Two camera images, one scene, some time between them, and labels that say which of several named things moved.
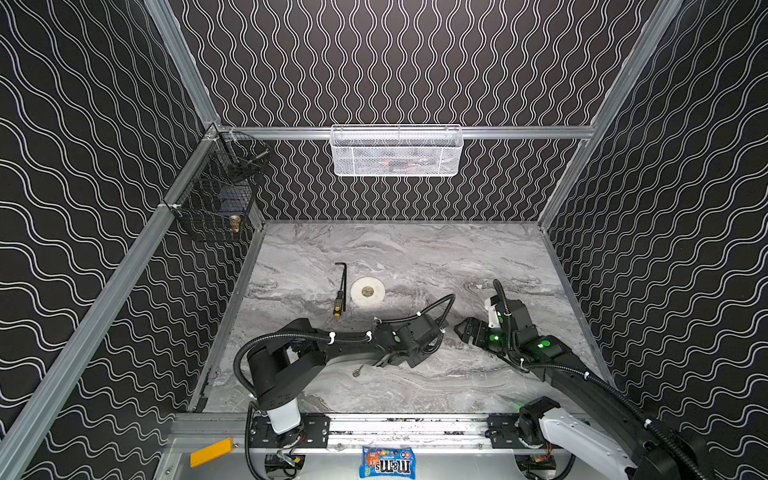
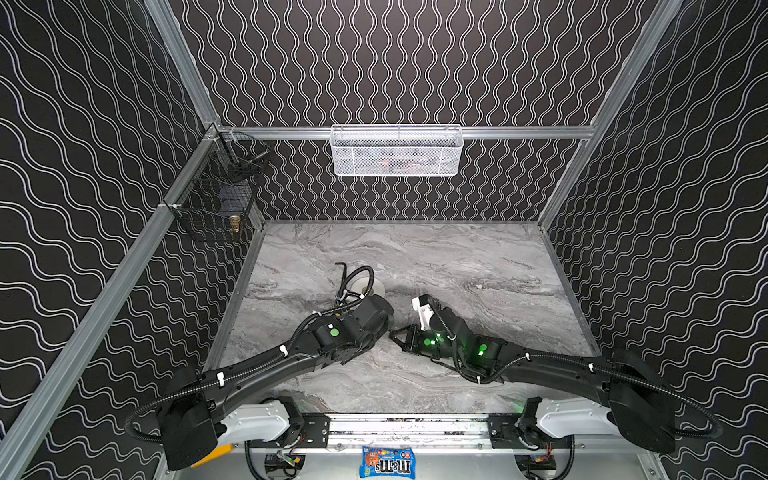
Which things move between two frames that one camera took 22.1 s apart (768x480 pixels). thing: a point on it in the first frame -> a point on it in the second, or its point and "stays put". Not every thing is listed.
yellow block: [211, 453] stays put
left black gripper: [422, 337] -> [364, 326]
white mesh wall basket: [396, 150] stays put
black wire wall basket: [217, 199] stays put
